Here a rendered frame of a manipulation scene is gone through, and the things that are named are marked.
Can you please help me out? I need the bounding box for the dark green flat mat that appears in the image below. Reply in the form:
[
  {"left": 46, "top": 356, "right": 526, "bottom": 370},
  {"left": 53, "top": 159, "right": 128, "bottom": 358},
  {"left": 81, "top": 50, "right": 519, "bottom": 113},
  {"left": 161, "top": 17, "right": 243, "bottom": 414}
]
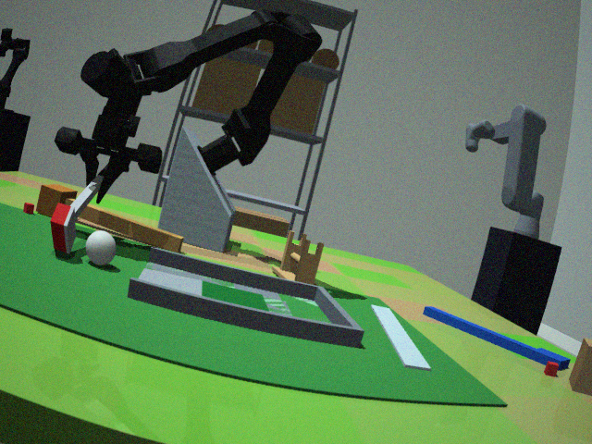
[{"left": 0, "top": 203, "right": 508, "bottom": 408}]

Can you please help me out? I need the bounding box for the white golf ball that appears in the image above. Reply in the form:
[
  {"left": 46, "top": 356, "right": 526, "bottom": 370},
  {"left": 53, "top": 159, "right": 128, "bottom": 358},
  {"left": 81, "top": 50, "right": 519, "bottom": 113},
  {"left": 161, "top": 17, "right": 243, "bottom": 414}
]
[{"left": 86, "top": 230, "right": 116, "bottom": 265}]

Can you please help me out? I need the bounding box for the pale blue flat bar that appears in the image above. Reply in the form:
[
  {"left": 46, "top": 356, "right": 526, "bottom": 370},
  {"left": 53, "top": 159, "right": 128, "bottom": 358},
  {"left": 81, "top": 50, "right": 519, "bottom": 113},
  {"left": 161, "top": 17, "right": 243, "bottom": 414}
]
[{"left": 371, "top": 304, "right": 431, "bottom": 371}]

